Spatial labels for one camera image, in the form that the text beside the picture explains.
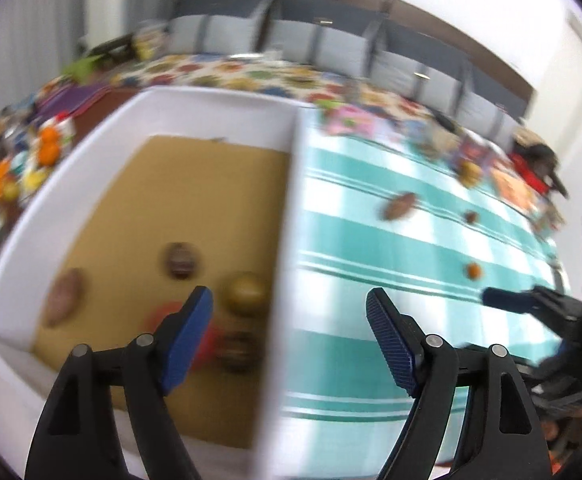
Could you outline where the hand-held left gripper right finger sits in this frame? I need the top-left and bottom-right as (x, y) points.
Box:
(366, 287), (552, 480)

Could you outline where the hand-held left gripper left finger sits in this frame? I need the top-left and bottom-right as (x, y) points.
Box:
(25, 285), (214, 480)

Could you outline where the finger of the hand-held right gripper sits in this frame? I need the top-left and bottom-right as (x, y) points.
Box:
(481, 286), (539, 313)
(514, 357), (548, 383)

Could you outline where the red apple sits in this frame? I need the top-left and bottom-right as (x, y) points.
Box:
(143, 301), (227, 368)

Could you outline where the dark avocado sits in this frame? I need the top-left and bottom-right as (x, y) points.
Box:
(218, 332), (262, 373)

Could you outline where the round green fruit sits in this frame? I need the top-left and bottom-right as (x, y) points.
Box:
(226, 272), (271, 316)
(458, 161), (482, 186)

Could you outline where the dark brown date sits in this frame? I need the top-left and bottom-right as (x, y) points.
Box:
(160, 241), (203, 278)

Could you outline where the brown sweet potato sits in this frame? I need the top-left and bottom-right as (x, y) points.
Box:
(382, 191), (418, 221)
(46, 267), (88, 328)

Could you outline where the white cardboard box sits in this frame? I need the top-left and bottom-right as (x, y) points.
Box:
(0, 85), (312, 480)

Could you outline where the teal checked tablecloth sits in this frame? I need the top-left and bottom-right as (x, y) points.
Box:
(271, 107), (572, 480)

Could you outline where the black bag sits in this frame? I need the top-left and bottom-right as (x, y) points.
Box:
(514, 142), (569, 198)

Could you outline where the colourful card box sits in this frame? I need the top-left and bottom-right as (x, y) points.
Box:
(454, 137), (497, 168)

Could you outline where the colourful patterned blanket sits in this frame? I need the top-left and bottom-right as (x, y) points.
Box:
(111, 55), (472, 126)

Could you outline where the green toy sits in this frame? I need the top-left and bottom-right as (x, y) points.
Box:
(63, 55), (104, 78)

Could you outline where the yellow snack bag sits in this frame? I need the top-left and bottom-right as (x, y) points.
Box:
(133, 25), (167, 58)

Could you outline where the grey sofa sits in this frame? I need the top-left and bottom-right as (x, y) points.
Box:
(168, 0), (537, 136)

